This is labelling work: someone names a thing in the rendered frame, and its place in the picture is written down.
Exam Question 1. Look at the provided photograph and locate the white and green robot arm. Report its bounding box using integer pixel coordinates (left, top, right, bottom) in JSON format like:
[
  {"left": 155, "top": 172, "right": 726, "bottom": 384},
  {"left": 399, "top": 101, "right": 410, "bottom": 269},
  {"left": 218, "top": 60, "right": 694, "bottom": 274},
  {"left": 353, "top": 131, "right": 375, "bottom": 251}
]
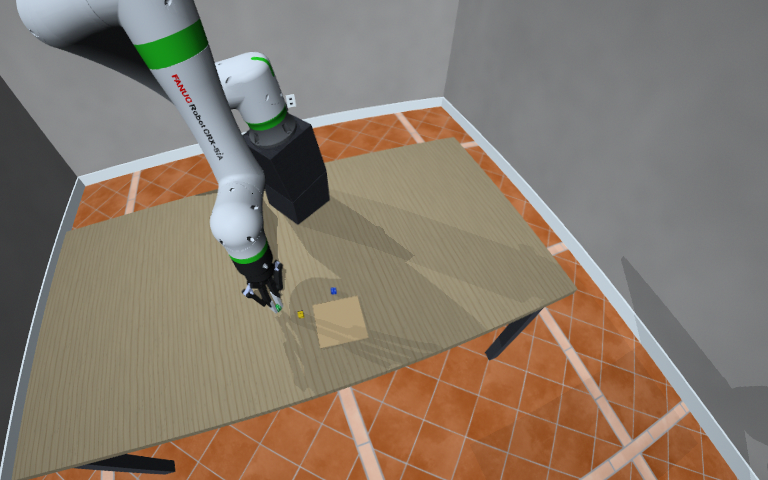
[{"left": 16, "top": 0, "right": 297, "bottom": 277}]

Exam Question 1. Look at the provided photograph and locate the beige square mat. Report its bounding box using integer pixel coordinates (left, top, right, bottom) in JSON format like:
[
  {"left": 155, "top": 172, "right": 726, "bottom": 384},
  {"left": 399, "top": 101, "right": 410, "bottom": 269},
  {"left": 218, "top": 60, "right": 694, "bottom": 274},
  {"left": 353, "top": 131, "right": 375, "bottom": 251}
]
[{"left": 312, "top": 296, "right": 369, "bottom": 349}]

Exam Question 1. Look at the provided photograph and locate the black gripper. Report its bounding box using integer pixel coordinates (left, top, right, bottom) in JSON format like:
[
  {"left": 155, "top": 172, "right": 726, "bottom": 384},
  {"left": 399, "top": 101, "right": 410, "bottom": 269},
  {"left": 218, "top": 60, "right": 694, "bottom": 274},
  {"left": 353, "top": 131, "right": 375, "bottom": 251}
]
[{"left": 242, "top": 260, "right": 283, "bottom": 313}]

